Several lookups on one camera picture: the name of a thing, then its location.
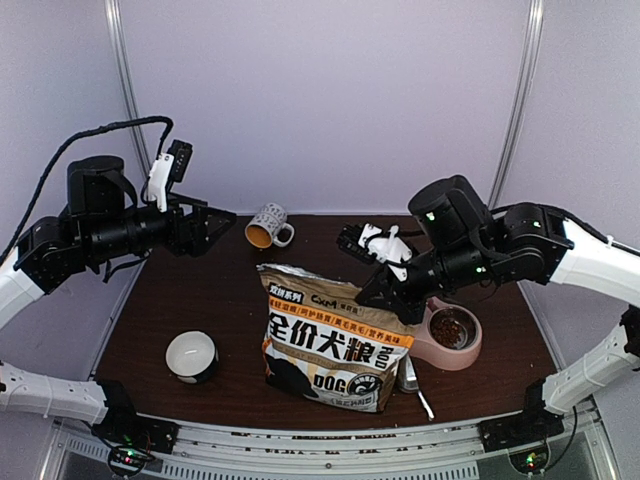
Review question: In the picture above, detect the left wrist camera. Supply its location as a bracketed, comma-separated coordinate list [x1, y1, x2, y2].
[143, 140, 193, 213]

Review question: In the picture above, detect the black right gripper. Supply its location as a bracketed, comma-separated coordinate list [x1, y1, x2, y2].
[355, 240, 497, 326]

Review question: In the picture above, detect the aluminium frame post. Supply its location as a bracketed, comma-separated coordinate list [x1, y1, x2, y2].
[489, 0, 545, 209]
[104, 0, 151, 175]

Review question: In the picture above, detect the brown dog food kibble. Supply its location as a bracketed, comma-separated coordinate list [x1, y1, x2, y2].
[430, 317, 461, 348]

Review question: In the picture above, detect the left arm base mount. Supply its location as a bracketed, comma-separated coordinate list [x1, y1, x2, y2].
[90, 380, 179, 479]

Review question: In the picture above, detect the aluminium front rail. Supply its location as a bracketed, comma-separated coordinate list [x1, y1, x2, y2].
[49, 399, 611, 480]

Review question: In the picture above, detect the small steel feeder bowl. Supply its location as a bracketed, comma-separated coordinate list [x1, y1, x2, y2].
[429, 307, 480, 350]

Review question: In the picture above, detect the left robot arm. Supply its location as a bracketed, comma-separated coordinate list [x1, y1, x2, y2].
[1, 155, 236, 444]

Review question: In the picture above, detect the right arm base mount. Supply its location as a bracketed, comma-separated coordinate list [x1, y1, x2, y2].
[478, 379, 564, 475]

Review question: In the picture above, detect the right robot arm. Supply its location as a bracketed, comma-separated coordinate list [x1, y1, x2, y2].
[352, 175, 639, 442]

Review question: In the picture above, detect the metal food scoop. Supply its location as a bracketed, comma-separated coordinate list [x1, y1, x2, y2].
[396, 355, 435, 421]

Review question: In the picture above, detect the white ceramic bowl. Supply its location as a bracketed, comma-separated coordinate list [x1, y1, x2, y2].
[165, 331, 219, 384]

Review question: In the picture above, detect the pink double pet feeder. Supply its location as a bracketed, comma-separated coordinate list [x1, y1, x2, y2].
[409, 297, 483, 371]

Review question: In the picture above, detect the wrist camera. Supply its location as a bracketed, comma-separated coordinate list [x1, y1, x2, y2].
[143, 140, 193, 213]
[336, 223, 413, 282]

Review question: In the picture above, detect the left aluminium frame post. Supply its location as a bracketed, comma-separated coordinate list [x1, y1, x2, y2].
[104, 0, 151, 175]

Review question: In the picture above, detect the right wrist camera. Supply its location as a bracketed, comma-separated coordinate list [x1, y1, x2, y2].
[336, 223, 413, 282]

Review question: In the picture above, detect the right aluminium frame post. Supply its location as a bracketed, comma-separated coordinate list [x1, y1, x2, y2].
[489, 0, 545, 209]

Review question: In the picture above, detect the dog food bag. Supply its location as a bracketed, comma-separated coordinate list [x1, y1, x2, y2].
[256, 263, 417, 413]

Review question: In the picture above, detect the black braided cable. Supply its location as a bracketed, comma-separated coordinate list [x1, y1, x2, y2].
[0, 115, 175, 261]

